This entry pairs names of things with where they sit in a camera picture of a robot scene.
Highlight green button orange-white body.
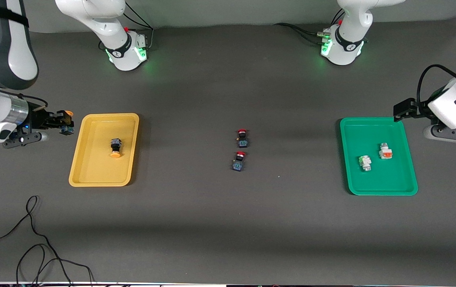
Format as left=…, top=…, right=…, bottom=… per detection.
left=378, top=142, right=393, bottom=160

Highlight yellow plastic tray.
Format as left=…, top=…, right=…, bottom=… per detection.
left=68, top=113, right=140, bottom=187

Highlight green plastic tray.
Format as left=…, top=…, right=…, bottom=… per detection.
left=339, top=117, right=419, bottom=196

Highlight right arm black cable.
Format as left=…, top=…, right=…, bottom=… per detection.
left=0, top=0, right=49, bottom=140

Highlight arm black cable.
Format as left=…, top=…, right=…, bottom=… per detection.
left=0, top=0, right=49, bottom=140
left=416, top=64, right=456, bottom=116

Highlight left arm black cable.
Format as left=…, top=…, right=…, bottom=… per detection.
left=416, top=64, right=456, bottom=116

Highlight loose black cable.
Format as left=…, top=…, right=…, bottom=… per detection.
left=0, top=195, right=95, bottom=287

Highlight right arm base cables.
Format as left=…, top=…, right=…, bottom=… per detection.
left=124, top=2, right=155, bottom=50

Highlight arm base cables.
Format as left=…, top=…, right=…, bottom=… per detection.
left=124, top=2, right=155, bottom=50
left=273, top=22, right=330, bottom=40

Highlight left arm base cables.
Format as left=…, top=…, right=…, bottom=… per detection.
left=273, top=22, right=330, bottom=40

